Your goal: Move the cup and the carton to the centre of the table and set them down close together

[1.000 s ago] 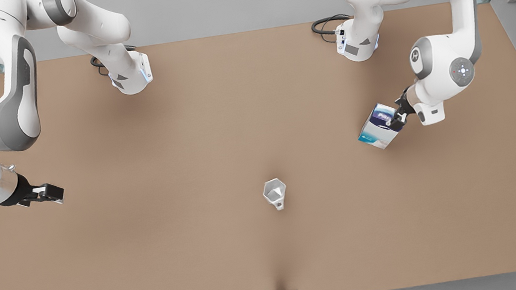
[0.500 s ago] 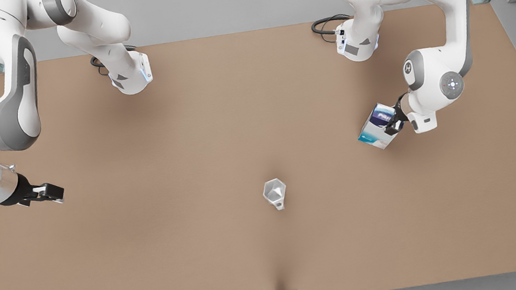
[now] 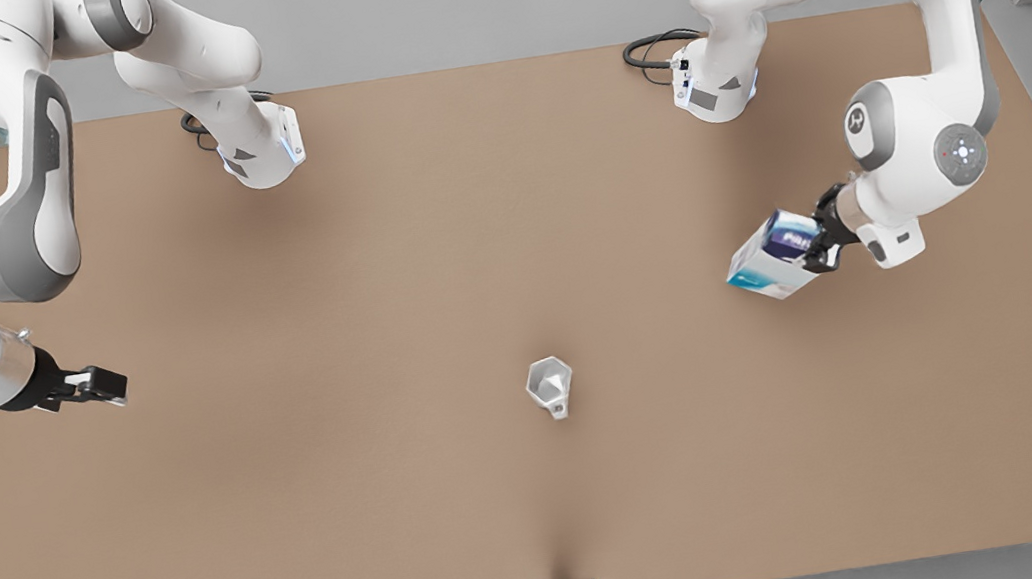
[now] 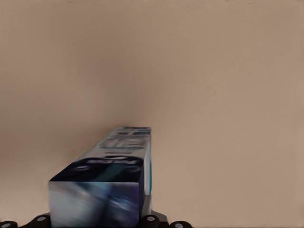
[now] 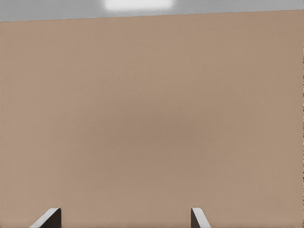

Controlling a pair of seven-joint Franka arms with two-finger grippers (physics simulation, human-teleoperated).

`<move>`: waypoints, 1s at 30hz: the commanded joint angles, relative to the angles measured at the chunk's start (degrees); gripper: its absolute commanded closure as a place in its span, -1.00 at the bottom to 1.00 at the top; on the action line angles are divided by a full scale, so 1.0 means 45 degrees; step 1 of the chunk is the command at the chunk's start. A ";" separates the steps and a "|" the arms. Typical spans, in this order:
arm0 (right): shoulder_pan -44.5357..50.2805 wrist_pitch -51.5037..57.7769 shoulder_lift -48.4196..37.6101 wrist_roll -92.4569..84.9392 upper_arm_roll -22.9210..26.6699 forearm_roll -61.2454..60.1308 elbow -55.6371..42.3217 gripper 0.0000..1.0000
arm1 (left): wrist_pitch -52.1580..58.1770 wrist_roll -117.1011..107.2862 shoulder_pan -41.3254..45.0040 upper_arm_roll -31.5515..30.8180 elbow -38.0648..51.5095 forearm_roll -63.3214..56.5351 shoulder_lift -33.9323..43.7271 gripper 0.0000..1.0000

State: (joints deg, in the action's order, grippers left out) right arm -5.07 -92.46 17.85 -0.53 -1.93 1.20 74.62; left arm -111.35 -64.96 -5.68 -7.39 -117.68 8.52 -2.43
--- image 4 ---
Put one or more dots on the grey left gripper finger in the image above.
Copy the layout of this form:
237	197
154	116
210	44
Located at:
148	204

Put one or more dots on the blue and white toothpaste box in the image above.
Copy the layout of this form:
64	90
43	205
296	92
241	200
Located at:
111	171

